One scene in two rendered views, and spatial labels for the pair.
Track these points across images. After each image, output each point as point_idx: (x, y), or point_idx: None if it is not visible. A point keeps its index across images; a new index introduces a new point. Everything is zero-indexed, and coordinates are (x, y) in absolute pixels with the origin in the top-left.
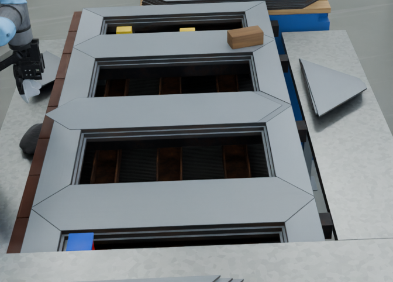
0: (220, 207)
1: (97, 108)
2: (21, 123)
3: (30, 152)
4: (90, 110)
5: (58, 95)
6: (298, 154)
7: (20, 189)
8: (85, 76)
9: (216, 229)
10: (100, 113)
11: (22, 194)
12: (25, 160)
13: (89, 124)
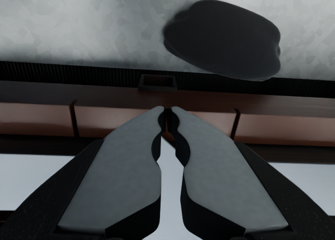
0: None
1: (167, 232)
2: None
3: (167, 33)
4: (161, 221)
5: (290, 135)
6: None
7: (57, 18)
8: (325, 205)
9: None
10: (146, 236)
11: (43, 25)
12: (159, 18)
13: None
